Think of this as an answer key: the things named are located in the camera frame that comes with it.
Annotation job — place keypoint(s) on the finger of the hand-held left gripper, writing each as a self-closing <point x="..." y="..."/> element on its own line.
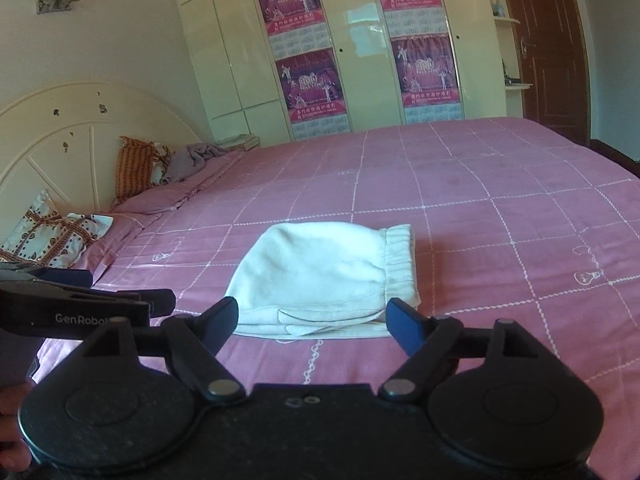
<point x="65" y="278"/>
<point x="160" y="302"/>

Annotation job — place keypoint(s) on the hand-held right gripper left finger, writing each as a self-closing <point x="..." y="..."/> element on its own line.
<point x="222" y="320"/>

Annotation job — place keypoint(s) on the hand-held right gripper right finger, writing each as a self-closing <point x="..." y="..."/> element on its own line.
<point x="400" y="322"/>

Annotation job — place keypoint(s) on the white pants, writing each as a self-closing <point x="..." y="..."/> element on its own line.
<point x="320" y="270"/>

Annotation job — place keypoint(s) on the person's left hand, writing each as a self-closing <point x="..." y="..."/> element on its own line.
<point x="11" y="425"/>

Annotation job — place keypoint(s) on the white brown patterned pillow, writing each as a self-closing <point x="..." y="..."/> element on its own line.
<point x="45" y="232"/>

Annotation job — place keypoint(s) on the cream curved headboard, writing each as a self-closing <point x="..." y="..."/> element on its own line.
<point x="60" y="150"/>

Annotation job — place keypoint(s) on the orange patterned pillow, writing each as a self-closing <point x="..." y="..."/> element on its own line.
<point x="135" y="167"/>

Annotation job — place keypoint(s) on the floral pillow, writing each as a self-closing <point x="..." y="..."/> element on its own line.
<point x="161" y="160"/>

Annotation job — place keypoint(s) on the pink checked bedspread bed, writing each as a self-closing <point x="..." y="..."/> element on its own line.
<point x="475" y="200"/>

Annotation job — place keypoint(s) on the lavender crumpled cloth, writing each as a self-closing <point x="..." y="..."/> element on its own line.
<point x="195" y="160"/>

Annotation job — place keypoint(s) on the pale stacked books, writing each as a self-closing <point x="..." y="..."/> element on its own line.
<point x="240" y="141"/>

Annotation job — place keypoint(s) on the cream glossy wardrobe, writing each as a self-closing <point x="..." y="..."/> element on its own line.
<point x="360" y="85"/>

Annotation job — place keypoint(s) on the cream corner shelf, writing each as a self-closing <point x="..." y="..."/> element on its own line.
<point x="510" y="50"/>

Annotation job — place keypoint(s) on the brown wooden door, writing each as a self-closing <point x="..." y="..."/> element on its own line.
<point x="545" y="50"/>

